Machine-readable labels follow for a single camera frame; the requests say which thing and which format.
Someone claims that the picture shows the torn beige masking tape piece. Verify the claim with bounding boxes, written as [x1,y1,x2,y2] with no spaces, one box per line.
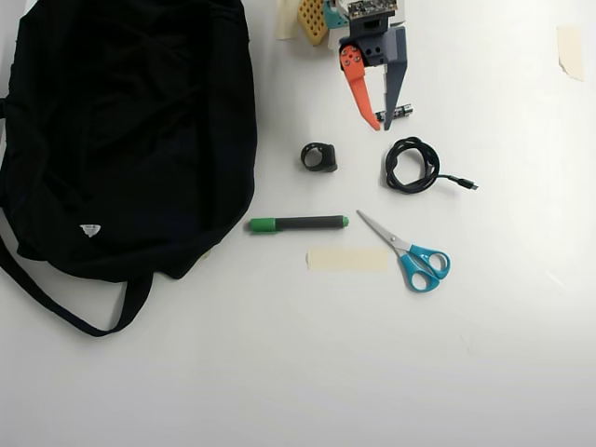
[556,25,585,83]

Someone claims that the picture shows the short beige masking tape piece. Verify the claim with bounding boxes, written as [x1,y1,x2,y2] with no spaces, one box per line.
[274,0,302,41]

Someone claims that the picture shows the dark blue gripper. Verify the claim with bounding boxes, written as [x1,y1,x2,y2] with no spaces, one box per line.
[338,18,410,131]

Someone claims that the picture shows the yellow perforated plastic part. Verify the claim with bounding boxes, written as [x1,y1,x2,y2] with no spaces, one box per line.
[296,0,337,48]

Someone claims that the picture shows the black braided USB cable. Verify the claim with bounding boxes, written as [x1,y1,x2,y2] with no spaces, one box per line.
[384,136,480,192]

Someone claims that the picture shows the black strap light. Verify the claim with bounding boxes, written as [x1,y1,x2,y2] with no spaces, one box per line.
[300,142,339,173]

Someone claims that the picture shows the long beige masking tape strip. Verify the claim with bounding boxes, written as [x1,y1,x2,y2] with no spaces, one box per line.
[306,247,389,274]

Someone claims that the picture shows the camera circuit board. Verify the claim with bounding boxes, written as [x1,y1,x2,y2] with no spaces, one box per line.
[342,0,400,22]

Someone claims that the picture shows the black AA battery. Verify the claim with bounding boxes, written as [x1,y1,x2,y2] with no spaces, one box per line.
[374,102,414,121]

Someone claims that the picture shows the blue handled scissors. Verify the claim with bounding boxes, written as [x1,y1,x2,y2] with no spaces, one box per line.
[356,210,452,293]

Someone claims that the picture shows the black fabric bag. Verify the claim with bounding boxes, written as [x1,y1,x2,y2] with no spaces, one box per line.
[0,0,259,337]

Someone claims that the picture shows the green and black marker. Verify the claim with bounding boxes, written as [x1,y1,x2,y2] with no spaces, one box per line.
[248,214,351,236]

